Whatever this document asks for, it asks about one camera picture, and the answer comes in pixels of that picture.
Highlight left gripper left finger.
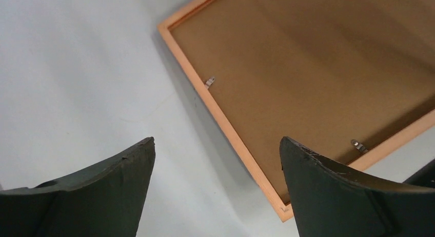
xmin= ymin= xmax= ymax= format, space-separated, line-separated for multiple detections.
xmin=1 ymin=137 xmax=156 ymax=236

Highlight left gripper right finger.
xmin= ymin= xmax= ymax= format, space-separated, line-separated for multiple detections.
xmin=280 ymin=136 xmax=434 ymax=236

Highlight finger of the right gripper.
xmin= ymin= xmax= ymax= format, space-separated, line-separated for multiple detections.
xmin=403 ymin=160 xmax=435 ymax=188

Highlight wooden picture frame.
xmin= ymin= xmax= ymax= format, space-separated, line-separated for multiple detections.
xmin=156 ymin=0 xmax=435 ymax=223

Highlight brown backing board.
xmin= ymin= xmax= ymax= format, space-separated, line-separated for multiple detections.
xmin=169 ymin=0 xmax=435 ymax=206

